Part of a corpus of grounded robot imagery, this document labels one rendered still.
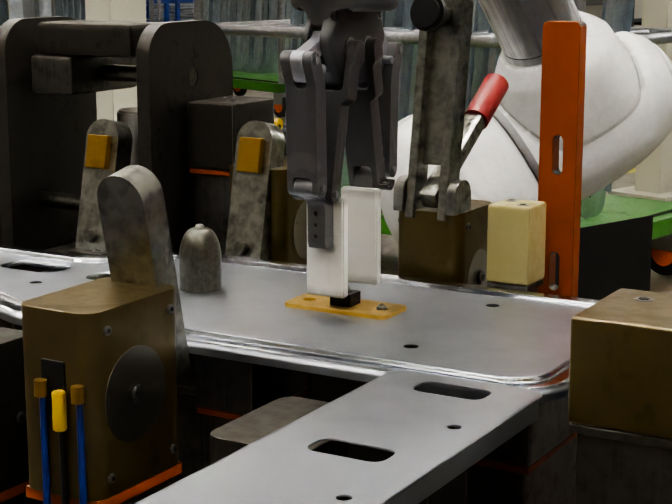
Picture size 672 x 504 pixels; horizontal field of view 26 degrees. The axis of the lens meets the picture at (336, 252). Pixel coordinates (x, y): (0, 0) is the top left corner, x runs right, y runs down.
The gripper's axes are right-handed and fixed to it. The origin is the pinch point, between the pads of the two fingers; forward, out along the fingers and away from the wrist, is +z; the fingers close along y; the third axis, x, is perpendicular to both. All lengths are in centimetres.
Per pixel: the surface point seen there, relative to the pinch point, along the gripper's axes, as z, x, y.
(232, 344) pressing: 5.0, -2.0, 11.4
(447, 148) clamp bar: -5.4, 1.6, -13.5
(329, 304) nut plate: 4.4, -0.8, 0.8
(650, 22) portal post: 14, -189, -656
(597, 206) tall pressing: 72, -133, -429
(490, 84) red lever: -9.5, 0.3, -24.2
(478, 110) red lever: -7.6, 0.6, -21.4
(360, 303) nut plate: 4.4, 1.0, -0.6
